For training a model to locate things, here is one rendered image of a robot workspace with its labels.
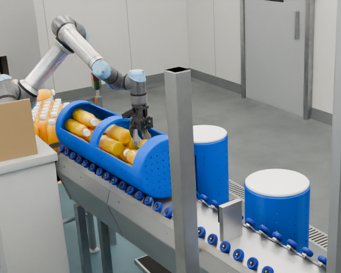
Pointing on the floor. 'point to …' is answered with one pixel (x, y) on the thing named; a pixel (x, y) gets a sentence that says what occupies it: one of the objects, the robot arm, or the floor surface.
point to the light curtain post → (182, 168)
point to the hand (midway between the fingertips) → (139, 142)
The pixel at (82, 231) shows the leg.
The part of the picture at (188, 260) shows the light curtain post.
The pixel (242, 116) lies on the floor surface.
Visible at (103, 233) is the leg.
